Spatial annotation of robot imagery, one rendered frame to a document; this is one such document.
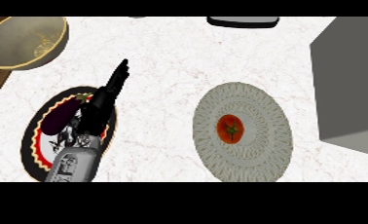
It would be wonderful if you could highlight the grey woven round placemat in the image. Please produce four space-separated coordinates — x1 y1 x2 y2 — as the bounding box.
190 81 294 183

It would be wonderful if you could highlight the red tomato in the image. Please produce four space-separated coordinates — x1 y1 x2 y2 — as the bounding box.
215 114 245 145

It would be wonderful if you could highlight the dark purple eggplant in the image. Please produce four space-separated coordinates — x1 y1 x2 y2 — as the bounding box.
39 93 94 136

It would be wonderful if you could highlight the black and grey tray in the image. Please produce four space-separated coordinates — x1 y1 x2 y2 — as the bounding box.
205 17 280 29

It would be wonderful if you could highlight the large grey box appliance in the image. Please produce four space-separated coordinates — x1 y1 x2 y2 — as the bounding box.
308 17 368 154

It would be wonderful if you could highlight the black patterned round plate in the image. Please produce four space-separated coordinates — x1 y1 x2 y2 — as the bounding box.
20 86 119 183

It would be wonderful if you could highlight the brown wooden handle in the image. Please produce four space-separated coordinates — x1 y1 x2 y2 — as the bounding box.
0 69 14 90

